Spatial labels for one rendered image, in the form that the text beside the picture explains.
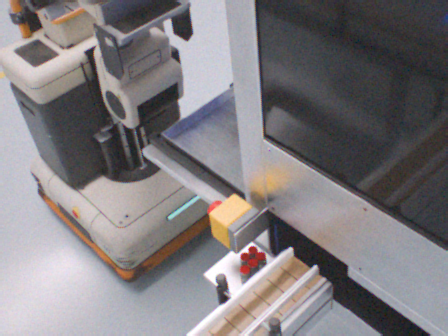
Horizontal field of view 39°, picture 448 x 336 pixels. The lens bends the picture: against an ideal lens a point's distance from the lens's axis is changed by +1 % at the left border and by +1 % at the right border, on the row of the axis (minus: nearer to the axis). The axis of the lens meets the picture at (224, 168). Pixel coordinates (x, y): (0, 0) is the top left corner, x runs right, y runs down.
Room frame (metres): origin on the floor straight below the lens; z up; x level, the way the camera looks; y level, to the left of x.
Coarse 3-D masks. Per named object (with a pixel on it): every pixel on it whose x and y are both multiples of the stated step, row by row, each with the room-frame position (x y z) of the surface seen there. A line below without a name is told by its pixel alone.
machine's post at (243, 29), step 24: (240, 0) 0.82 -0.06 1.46; (240, 24) 0.83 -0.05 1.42; (240, 48) 0.83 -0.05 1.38; (240, 72) 0.83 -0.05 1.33; (240, 96) 0.84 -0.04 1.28; (240, 120) 0.84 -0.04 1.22; (264, 120) 0.81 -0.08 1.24; (240, 144) 0.85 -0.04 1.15; (264, 168) 0.81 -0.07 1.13; (264, 192) 0.81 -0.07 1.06; (264, 240) 0.81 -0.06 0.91
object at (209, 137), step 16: (224, 96) 1.32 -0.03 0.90; (208, 112) 1.28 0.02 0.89; (224, 112) 1.28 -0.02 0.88; (176, 128) 1.21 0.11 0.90; (192, 128) 1.23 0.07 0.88; (208, 128) 1.22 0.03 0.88; (224, 128) 1.21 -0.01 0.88; (176, 144) 1.14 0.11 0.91; (192, 144) 1.17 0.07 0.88; (208, 144) 1.16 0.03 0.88; (224, 144) 1.15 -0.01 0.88; (192, 160) 1.09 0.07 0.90; (208, 160) 1.10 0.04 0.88; (224, 160) 1.10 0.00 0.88; (240, 160) 1.09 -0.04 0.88; (224, 176) 1.04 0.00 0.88; (240, 176) 1.03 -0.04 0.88; (240, 192) 0.96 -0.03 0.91
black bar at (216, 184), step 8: (152, 136) 1.20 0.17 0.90; (152, 144) 1.19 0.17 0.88; (160, 144) 1.16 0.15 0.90; (168, 152) 1.13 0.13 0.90; (176, 152) 1.13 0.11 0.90; (176, 160) 1.11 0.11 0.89; (184, 160) 1.10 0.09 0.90; (192, 168) 1.06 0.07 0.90; (200, 168) 1.06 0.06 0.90; (200, 176) 1.04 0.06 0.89; (208, 176) 1.03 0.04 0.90; (208, 184) 1.02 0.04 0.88; (216, 184) 1.00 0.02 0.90; (224, 184) 1.00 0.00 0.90; (224, 192) 0.98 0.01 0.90; (232, 192) 0.97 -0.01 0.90
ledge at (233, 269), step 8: (232, 256) 0.80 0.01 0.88; (216, 264) 0.79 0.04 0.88; (224, 264) 0.79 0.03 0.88; (232, 264) 0.78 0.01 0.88; (208, 272) 0.77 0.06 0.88; (216, 272) 0.77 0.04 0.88; (224, 272) 0.77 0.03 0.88; (232, 272) 0.76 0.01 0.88; (208, 280) 0.76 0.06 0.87; (232, 280) 0.74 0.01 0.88; (240, 280) 0.74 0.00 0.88; (232, 288) 0.73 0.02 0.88
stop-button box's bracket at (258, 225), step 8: (256, 216) 0.78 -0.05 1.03; (264, 216) 0.79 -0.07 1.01; (248, 224) 0.77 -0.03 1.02; (256, 224) 0.78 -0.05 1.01; (264, 224) 0.79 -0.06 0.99; (240, 232) 0.75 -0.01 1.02; (248, 232) 0.76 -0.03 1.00; (256, 232) 0.78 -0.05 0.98; (240, 240) 0.75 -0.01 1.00; (248, 240) 0.76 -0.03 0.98; (240, 248) 0.75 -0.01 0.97
